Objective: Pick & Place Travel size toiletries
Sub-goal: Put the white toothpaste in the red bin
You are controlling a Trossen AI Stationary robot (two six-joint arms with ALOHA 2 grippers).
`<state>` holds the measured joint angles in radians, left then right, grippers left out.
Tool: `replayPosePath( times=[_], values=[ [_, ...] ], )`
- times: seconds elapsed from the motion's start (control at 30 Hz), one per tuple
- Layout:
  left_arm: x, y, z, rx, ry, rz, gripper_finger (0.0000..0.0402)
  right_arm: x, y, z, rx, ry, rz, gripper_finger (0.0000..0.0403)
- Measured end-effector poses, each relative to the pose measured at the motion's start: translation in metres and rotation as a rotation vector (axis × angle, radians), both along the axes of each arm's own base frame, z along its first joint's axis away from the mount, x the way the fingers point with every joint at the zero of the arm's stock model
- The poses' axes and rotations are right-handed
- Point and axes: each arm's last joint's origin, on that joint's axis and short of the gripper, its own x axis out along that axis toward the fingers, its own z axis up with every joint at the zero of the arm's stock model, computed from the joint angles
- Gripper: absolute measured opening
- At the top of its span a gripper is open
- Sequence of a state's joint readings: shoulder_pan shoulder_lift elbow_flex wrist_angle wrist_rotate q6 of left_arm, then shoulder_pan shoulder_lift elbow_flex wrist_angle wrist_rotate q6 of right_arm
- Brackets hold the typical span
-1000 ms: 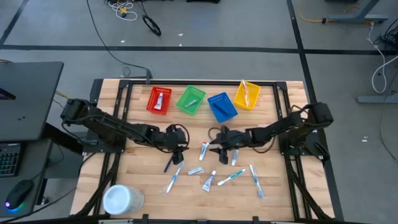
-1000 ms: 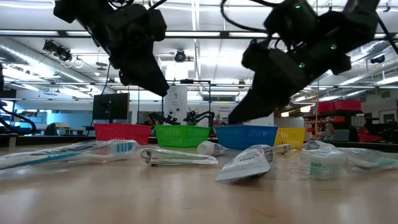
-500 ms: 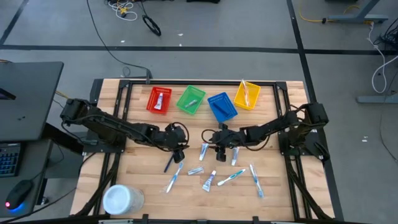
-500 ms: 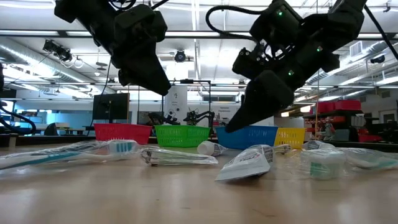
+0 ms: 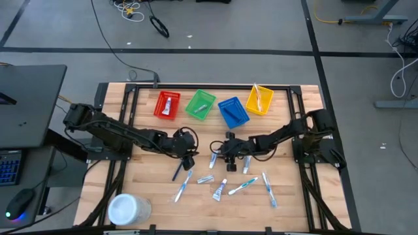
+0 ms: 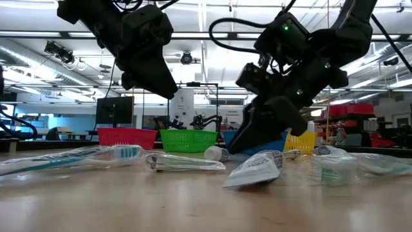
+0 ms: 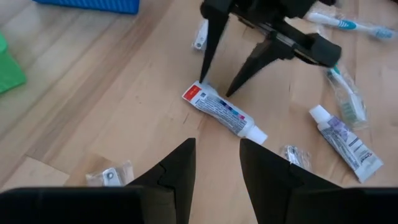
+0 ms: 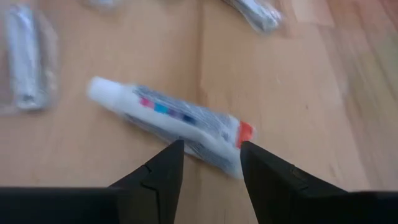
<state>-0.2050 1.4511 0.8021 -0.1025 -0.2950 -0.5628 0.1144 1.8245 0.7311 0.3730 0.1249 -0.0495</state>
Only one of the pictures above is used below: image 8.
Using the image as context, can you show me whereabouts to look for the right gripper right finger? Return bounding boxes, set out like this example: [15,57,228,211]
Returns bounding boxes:
[239,140,398,224]

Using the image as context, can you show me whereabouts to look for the white item in clear wrap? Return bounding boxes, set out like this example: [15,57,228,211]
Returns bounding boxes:
[0,2,60,116]

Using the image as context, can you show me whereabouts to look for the toothpaste tube coloured squares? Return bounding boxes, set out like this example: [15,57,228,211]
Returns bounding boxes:
[86,75,257,180]

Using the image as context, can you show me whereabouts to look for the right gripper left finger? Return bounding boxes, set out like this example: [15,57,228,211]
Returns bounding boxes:
[0,139,185,224]

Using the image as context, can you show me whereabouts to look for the dark item in clear wrap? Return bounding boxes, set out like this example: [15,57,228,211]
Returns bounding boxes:
[221,0,284,35]

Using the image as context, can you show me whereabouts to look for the pale item in clear wrap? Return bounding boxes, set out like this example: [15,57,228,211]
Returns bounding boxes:
[82,0,124,9]

